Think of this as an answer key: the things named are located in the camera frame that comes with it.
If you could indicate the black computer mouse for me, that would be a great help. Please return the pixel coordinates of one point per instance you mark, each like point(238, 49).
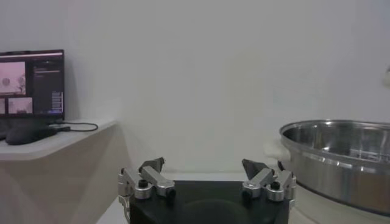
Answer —
point(27, 134)

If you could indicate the white side table with mouse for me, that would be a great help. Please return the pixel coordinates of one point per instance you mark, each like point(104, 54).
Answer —
point(45, 182)

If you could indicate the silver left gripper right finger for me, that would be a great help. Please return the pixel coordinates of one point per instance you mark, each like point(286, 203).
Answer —
point(262, 179)

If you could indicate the perforated steel steamer basket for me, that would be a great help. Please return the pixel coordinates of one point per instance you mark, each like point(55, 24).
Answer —
point(335, 179)

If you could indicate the black laptop with dark screen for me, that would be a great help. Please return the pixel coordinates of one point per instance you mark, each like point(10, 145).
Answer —
point(42, 85)

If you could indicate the small black usb dongle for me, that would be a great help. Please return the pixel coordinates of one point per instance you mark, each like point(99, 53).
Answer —
point(61, 128)

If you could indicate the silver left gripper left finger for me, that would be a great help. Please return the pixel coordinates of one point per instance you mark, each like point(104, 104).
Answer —
point(155, 179)

